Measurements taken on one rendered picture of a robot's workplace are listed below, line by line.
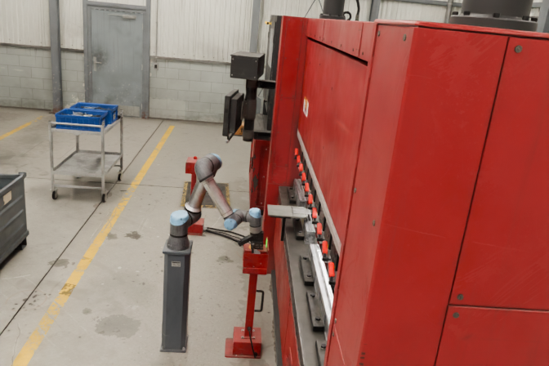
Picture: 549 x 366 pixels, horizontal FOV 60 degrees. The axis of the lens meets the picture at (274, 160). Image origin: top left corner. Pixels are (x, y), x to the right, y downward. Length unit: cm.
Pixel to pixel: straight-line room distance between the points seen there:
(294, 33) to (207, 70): 624
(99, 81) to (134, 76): 72
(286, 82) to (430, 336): 325
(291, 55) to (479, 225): 325
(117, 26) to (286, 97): 666
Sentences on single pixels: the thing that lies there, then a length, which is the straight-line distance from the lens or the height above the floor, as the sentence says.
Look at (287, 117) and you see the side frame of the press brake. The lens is 403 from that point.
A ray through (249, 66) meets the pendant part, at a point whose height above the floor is 186.
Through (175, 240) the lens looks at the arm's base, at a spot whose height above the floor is 84.
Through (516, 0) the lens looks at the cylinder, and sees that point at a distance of 125.
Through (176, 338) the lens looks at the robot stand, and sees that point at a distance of 357.
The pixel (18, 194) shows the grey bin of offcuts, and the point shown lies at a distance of 485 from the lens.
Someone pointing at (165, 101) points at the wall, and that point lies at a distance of 1027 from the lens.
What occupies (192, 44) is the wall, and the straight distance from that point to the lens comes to 1003.
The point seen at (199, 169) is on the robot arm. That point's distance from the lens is 298.
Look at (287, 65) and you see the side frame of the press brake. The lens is 396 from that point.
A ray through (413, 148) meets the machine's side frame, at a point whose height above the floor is 212.
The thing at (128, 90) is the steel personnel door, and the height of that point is 57.
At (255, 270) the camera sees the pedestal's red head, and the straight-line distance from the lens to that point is 321.
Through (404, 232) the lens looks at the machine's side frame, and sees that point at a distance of 79.
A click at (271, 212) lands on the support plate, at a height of 100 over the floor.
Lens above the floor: 229
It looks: 17 degrees down
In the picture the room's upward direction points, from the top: 6 degrees clockwise
